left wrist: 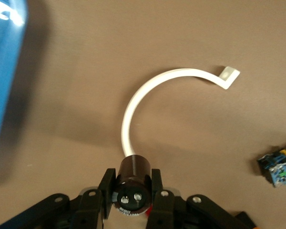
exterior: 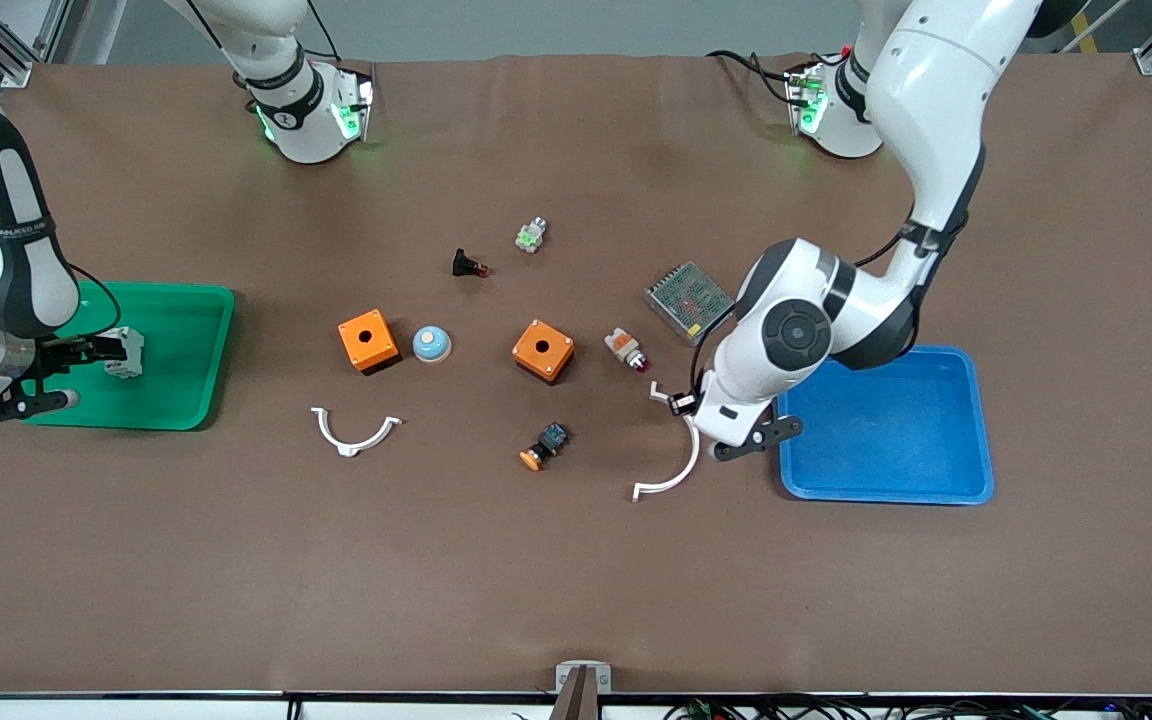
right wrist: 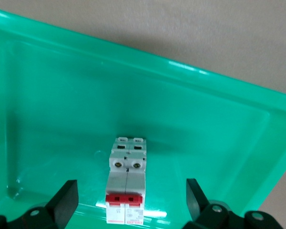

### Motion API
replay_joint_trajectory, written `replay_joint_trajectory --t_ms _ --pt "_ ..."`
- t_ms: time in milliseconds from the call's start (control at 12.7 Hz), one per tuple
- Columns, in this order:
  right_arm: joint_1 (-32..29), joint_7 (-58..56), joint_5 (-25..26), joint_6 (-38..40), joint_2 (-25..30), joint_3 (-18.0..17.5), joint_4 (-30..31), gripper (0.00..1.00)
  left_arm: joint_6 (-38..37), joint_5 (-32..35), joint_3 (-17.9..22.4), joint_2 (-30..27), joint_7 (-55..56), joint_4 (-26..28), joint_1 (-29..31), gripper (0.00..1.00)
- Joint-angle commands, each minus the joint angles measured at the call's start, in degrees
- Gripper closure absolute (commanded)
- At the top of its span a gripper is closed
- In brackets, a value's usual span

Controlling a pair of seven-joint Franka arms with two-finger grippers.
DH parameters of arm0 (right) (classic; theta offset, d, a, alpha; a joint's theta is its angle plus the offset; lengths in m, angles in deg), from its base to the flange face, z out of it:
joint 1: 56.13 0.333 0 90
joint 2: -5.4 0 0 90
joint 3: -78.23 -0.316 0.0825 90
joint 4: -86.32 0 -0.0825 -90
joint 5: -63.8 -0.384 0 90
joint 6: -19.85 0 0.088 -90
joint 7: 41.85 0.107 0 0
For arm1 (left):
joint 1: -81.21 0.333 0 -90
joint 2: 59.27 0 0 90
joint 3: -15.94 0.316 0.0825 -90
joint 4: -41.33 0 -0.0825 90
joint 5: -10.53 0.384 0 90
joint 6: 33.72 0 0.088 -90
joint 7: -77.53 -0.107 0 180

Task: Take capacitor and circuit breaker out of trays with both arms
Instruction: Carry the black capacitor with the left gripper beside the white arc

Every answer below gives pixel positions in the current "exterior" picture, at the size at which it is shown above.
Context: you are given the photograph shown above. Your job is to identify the white half-round pipe clamp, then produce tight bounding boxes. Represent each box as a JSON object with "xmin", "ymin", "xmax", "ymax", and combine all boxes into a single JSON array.
[
  {"xmin": 632, "ymin": 383, "xmax": 702, "ymax": 502},
  {"xmin": 311, "ymin": 405, "xmax": 403, "ymax": 459}
]

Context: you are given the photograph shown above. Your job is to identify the green plastic tray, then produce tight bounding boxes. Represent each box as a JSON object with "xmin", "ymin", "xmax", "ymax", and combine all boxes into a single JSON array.
[{"xmin": 21, "ymin": 282, "xmax": 236, "ymax": 432}]

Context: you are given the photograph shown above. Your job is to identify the black cable bundle table edge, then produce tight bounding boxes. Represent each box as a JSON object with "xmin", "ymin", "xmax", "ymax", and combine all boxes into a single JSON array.
[{"xmin": 661, "ymin": 698, "xmax": 1152, "ymax": 720}]

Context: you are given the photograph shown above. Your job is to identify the black cable at arm base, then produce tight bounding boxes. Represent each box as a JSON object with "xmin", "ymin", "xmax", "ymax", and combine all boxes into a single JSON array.
[{"xmin": 706, "ymin": 48, "xmax": 807, "ymax": 106}]

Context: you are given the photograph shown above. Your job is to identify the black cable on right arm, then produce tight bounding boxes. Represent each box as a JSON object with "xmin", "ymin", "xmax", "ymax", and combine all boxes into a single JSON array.
[{"xmin": 31, "ymin": 262, "xmax": 124, "ymax": 401}]

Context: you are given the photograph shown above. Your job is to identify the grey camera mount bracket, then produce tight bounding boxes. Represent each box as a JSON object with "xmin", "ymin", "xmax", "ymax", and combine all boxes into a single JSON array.
[{"xmin": 554, "ymin": 660, "xmax": 613, "ymax": 720}]

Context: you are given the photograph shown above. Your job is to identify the blue dome buzzer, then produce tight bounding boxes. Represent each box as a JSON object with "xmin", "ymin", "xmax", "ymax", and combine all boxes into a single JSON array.
[{"xmin": 411, "ymin": 325, "xmax": 453, "ymax": 365}]

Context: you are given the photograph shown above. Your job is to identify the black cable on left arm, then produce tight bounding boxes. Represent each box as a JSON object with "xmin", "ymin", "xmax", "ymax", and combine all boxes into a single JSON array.
[{"xmin": 851, "ymin": 215, "xmax": 937, "ymax": 269}]

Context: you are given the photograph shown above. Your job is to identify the metal mesh power supply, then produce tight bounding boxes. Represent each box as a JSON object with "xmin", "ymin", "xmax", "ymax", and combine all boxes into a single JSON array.
[{"xmin": 643, "ymin": 261, "xmax": 737, "ymax": 347}]

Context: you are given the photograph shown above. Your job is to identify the blue plastic tray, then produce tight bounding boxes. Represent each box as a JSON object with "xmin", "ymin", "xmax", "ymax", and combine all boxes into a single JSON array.
[{"xmin": 776, "ymin": 345, "xmax": 996, "ymax": 505}]

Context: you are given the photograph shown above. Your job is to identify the yellow mushroom push button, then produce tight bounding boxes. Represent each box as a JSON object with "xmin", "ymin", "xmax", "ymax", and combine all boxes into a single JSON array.
[{"xmin": 519, "ymin": 421, "xmax": 571, "ymax": 472}]

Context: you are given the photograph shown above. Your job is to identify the white circuit breaker red switches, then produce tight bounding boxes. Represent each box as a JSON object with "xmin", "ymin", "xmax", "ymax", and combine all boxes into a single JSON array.
[{"xmin": 104, "ymin": 327, "xmax": 145, "ymax": 380}]

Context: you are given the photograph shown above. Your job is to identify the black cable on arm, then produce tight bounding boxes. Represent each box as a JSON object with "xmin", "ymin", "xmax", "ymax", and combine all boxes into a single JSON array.
[
  {"xmin": 31, "ymin": 262, "xmax": 124, "ymax": 401},
  {"xmin": 851, "ymin": 215, "xmax": 937, "ymax": 269}
]

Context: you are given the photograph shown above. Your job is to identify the orange push-button enclosure box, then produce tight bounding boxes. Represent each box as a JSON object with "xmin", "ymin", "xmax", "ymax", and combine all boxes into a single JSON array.
[
  {"xmin": 337, "ymin": 309, "xmax": 402, "ymax": 377},
  {"xmin": 511, "ymin": 318, "xmax": 576, "ymax": 385}
]

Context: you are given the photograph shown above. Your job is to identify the brown table mat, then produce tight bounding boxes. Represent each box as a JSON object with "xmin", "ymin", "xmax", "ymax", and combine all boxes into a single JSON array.
[{"xmin": 0, "ymin": 55, "xmax": 1152, "ymax": 696}]

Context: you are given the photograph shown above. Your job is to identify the red push button orange-white body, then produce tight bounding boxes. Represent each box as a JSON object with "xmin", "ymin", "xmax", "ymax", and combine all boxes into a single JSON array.
[{"xmin": 603, "ymin": 326, "xmax": 651, "ymax": 374}]

